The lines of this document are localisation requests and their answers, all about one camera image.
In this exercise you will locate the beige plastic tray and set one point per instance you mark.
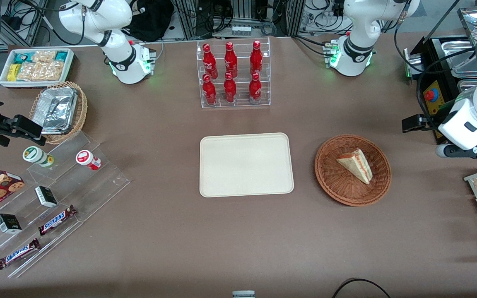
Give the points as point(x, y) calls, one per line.
point(246, 165)

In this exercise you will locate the small clear cracker bag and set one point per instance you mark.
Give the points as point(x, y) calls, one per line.
point(44, 56)

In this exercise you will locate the black framed food display case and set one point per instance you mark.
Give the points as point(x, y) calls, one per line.
point(449, 54)

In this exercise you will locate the clear acrylic stepped stand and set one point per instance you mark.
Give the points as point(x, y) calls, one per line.
point(97, 186)

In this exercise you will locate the yellow snack pack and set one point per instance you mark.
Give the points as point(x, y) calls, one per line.
point(13, 72)

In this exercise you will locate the light wicker basket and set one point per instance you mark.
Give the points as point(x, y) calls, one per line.
point(80, 111)

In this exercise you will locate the white power strip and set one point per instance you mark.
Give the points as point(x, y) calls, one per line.
point(240, 30)

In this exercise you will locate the white rectangular snack bin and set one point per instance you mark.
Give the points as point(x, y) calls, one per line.
point(3, 82)

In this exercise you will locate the small black box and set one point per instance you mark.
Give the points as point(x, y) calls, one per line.
point(46, 196)
point(8, 223)

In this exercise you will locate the Snickers bar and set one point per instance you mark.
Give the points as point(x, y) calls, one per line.
point(18, 253)
point(56, 220)

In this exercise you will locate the small grey white device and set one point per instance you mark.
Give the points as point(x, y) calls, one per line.
point(243, 294)

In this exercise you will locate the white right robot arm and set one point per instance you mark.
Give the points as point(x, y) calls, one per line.
point(118, 54)

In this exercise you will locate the teal snack pack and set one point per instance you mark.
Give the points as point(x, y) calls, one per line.
point(61, 56)
point(23, 58)

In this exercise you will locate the clear acrylic bottle rack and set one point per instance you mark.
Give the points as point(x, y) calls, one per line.
point(242, 104)

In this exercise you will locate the yellow emergency stop box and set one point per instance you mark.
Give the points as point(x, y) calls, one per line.
point(434, 99)

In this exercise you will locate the round brown wicker basket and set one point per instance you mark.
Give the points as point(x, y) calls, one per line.
point(342, 186)

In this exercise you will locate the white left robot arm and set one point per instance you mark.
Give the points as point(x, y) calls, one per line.
point(358, 25)

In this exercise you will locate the red cola bottle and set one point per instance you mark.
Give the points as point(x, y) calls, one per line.
point(209, 92)
point(256, 60)
point(230, 90)
point(209, 62)
point(230, 61)
point(255, 90)

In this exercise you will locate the triangular sandwich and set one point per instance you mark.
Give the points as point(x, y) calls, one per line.
point(356, 164)

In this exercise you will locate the black bag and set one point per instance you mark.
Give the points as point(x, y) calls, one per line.
point(151, 20)

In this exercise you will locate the green lidded cup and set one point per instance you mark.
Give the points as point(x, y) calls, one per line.
point(35, 155)

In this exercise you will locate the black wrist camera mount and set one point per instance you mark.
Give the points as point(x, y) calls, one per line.
point(462, 151)

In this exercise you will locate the stack of foil trays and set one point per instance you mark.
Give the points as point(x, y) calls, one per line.
point(54, 109)

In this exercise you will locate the red lidded cup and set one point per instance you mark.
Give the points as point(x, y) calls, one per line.
point(86, 159)

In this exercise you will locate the large clear cracker bag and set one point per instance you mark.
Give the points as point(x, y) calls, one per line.
point(39, 71)

